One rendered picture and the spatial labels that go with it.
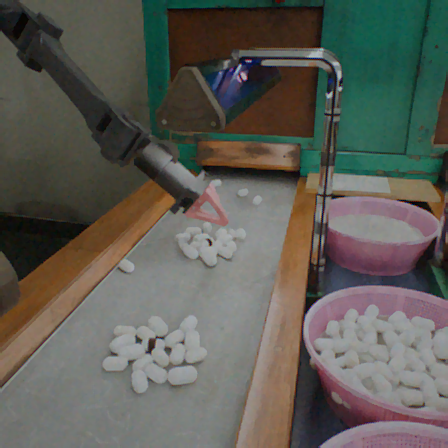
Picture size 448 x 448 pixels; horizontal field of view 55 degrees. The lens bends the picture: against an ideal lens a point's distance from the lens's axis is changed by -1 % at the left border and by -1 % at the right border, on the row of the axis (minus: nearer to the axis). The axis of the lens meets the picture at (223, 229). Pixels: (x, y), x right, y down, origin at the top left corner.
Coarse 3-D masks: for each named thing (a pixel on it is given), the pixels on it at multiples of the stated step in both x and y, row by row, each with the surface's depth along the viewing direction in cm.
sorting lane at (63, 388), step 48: (288, 192) 122; (144, 240) 93; (192, 240) 93; (96, 288) 75; (144, 288) 76; (192, 288) 76; (240, 288) 76; (96, 336) 63; (240, 336) 63; (48, 384) 55; (96, 384) 55; (192, 384) 55; (240, 384) 55; (0, 432) 48; (48, 432) 48; (96, 432) 48; (144, 432) 48; (192, 432) 48
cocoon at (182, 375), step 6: (186, 366) 55; (174, 372) 54; (180, 372) 54; (186, 372) 54; (192, 372) 54; (168, 378) 54; (174, 378) 53; (180, 378) 54; (186, 378) 54; (192, 378) 54; (174, 384) 54
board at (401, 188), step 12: (312, 180) 120; (396, 180) 120; (408, 180) 120; (420, 180) 120; (312, 192) 114; (336, 192) 112; (348, 192) 111; (360, 192) 111; (372, 192) 111; (396, 192) 111; (408, 192) 111; (420, 192) 111; (432, 192) 111
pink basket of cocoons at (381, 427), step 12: (348, 432) 44; (360, 432) 45; (372, 432) 45; (384, 432) 45; (396, 432) 45; (408, 432) 45; (420, 432) 45; (432, 432) 45; (444, 432) 44; (324, 444) 43; (336, 444) 44; (348, 444) 45; (360, 444) 45; (372, 444) 45; (384, 444) 46; (396, 444) 46; (408, 444) 45; (420, 444) 45; (432, 444) 45; (444, 444) 45
